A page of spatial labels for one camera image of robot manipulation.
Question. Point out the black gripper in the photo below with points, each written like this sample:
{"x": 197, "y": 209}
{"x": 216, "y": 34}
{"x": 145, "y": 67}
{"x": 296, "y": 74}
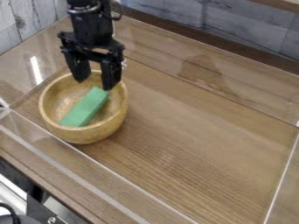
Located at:
{"x": 90, "y": 43}

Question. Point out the green rectangular block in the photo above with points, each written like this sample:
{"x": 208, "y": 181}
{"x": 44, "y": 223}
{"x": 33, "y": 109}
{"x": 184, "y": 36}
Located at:
{"x": 85, "y": 108}

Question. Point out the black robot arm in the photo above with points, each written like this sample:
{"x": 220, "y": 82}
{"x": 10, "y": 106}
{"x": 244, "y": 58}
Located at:
{"x": 82, "y": 3}

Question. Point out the wooden bowl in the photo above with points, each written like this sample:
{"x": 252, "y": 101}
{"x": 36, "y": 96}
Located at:
{"x": 58, "y": 97}

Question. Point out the clear acrylic enclosure wall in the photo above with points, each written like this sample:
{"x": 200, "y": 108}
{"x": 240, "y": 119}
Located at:
{"x": 206, "y": 151}

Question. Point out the black metal bracket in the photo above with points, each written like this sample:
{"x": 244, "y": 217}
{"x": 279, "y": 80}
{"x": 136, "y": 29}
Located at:
{"x": 38, "y": 212}

